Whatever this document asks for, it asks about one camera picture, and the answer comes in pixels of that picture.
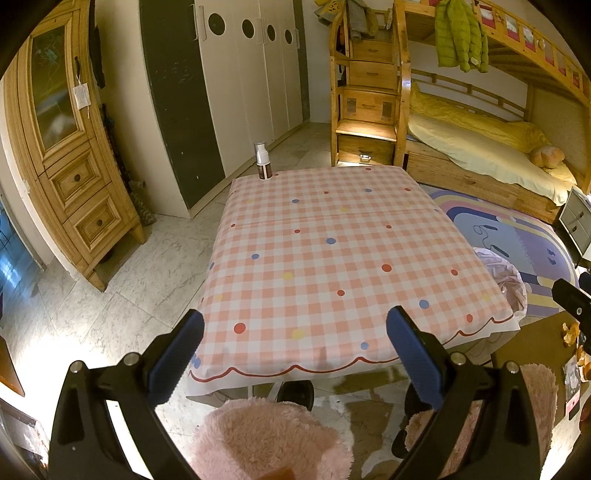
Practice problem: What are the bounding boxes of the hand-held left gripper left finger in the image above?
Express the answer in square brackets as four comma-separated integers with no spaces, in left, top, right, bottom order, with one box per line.
[48,308,205,480]

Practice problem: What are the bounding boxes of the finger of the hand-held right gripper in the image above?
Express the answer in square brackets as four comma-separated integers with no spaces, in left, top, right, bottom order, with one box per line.
[551,277,591,319]

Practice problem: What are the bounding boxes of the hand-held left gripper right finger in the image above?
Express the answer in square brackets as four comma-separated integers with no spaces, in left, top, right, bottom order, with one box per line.
[386,305,542,480]

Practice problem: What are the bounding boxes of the clear plastic bag bin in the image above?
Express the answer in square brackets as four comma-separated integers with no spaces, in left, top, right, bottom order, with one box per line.
[473,247,528,319]

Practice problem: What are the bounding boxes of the small white cabinet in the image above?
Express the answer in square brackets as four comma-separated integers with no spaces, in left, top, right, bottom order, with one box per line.
[558,187,591,266]

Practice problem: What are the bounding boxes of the printed booklet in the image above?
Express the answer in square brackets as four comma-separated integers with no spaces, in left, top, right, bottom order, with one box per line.
[564,355,583,418]

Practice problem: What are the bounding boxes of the purple rainbow rug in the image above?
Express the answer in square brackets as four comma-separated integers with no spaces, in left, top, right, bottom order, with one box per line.
[427,187,580,319]

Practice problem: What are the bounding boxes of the pink checkered tablecloth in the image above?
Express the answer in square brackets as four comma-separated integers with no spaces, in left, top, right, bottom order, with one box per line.
[187,167,520,398]

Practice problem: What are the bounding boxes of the tan plush toy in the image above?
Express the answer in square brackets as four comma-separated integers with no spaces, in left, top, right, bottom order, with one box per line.
[530,144,565,168]

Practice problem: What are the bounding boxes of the wooden bunk bed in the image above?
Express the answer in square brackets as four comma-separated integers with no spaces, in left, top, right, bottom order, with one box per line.
[392,0,591,224]

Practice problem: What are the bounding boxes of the pale yellow mattress sheet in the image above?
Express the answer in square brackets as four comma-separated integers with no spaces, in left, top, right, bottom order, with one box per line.
[406,113,580,206]

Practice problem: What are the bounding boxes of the dark orange board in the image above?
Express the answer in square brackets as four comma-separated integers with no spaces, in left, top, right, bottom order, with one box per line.
[0,335,26,397]

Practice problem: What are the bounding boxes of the dark clutter pile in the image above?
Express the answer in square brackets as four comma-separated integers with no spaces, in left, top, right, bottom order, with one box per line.
[102,104,155,227]

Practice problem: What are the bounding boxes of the wooden glass-door cabinet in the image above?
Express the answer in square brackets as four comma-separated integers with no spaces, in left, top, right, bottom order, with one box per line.
[2,0,147,292]

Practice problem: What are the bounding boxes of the white brown spray bottle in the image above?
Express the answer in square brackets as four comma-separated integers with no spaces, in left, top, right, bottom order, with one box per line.
[254,142,274,182]

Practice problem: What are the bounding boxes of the yellow quilt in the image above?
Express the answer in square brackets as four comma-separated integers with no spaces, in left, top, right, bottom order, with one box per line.
[409,82,550,153]

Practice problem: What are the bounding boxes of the wooden stair drawers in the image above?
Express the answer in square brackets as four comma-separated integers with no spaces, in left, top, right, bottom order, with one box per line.
[329,0,411,168]

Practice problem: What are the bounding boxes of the black chalkboard panel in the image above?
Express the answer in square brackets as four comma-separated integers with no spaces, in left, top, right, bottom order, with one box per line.
[139,0,227,210]

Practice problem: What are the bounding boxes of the white paper tag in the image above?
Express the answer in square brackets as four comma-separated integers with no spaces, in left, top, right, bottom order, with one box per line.
[73,83,93,112]

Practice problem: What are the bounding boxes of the green puffer jacket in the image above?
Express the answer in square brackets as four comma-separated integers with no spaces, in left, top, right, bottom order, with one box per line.
[434,0,489,73]

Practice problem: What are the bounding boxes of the white wardrobe with round holes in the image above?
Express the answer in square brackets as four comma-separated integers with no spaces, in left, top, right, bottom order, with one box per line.
[139,0,309,220]

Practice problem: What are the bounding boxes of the dark hanging cloth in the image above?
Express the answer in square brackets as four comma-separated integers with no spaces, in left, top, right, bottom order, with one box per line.
[88,25,107,90]

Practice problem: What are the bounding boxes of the grey hanging jacket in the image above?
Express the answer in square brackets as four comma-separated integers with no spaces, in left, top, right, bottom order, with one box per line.
[346,0,379,40]

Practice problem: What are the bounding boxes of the yellow hanging cloth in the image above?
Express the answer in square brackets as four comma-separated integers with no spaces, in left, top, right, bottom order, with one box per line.
[315,0,345,21]

